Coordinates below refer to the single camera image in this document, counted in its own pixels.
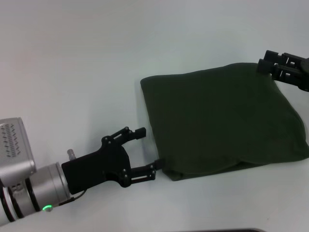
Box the dark green printed T-shirt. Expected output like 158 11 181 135
140 62 309 182

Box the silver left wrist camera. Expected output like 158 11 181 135
0 117 38 193

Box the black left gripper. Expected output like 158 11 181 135
61 126 165 195

